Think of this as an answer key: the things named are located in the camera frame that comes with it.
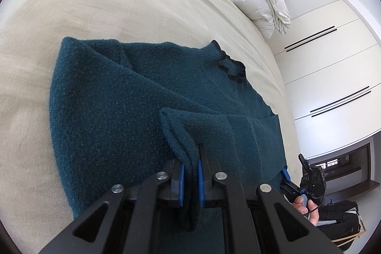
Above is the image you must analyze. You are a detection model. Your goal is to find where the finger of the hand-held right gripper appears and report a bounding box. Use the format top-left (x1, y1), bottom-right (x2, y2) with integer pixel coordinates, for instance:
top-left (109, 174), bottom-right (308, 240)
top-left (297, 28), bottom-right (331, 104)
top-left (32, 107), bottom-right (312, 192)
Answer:
top-left (280, 168), bottom-right (301, 199)

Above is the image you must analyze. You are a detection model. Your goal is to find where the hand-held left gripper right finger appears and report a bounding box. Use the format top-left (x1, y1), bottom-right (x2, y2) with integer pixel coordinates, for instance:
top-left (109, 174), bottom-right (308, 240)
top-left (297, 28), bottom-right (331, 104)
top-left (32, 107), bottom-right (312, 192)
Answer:
top-left (196, 143), bottom-right (347, 254)

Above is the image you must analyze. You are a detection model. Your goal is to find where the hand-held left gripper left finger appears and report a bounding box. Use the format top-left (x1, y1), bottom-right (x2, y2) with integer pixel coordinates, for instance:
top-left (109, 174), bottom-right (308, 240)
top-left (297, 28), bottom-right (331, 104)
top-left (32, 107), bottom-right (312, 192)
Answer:
top-left (39, 159), bottom-right (186, 254)

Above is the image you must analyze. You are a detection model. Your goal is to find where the dark teal knit sweater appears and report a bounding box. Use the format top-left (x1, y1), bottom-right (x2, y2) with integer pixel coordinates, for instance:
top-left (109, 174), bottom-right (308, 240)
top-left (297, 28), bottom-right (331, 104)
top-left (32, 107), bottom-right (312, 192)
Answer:
top-left (49, 37), bottom-right (288, 254)

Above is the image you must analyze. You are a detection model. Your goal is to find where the person's right hand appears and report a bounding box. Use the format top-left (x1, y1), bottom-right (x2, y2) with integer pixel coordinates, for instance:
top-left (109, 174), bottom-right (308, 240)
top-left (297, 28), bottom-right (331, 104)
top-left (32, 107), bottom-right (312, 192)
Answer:
top-left (292, 194), bottom-right (320, 226)

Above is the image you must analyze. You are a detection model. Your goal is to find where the dark wooden shelf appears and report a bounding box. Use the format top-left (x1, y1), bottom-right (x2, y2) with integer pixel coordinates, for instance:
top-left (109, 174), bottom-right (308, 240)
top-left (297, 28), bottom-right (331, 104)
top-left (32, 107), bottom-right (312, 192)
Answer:
top-left (306, 142), bottom-right (381, 192)

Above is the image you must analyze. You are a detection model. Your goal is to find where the person's black jacket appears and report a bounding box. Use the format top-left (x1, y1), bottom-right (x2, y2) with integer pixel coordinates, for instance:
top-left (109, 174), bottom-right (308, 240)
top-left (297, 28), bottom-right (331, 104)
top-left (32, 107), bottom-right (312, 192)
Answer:
top-left (316, 200), bottom-right (362, 252)

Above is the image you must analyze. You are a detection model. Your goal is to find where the white wardrobe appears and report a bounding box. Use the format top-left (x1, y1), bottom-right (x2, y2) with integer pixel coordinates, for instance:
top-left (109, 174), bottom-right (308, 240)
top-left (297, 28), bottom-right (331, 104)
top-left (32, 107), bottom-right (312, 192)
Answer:
top-left (268, 0), bottom-right (381, 160)

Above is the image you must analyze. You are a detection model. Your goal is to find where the black wardrobe handle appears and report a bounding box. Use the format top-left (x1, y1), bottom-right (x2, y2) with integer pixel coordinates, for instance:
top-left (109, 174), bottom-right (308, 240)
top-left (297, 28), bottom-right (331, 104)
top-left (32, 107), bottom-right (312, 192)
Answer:
top-left (287, 29), bottom-right (338, 52)
top-left (311, 90), bottom-right (372, 118)
top-left (310, 87), bottom-right (370, 112)
top-left (284, 26), bottom-right (336, 49)

